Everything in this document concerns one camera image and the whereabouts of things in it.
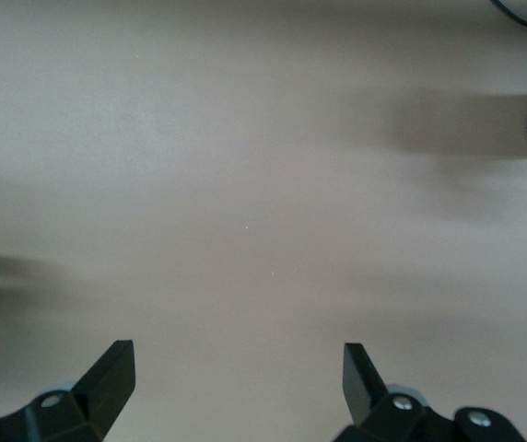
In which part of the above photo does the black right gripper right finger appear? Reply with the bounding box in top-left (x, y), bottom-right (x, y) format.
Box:
top-left (336, 342), bottom-right (526, 442)

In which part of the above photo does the black looped cable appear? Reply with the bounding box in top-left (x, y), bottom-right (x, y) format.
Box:
top-left (490, 0), bottom-right (527, 34)

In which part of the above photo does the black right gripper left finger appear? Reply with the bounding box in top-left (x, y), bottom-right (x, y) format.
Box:
top-left (0, 339), bottom-right (135, 442)

